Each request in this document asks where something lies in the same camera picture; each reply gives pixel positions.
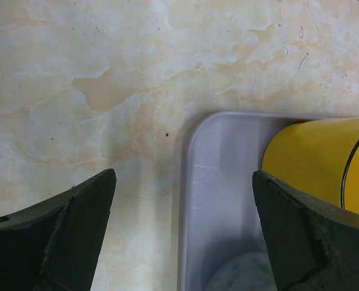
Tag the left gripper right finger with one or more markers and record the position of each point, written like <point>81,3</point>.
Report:
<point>312,245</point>

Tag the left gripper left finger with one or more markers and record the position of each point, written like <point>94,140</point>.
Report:
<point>55,244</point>

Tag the grey ceramic mug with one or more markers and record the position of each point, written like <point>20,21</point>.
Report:
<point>250,271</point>

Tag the yellow transparent mug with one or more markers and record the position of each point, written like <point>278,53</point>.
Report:
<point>320,158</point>

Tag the lavender plastic tray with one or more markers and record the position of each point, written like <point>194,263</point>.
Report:
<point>219,218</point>

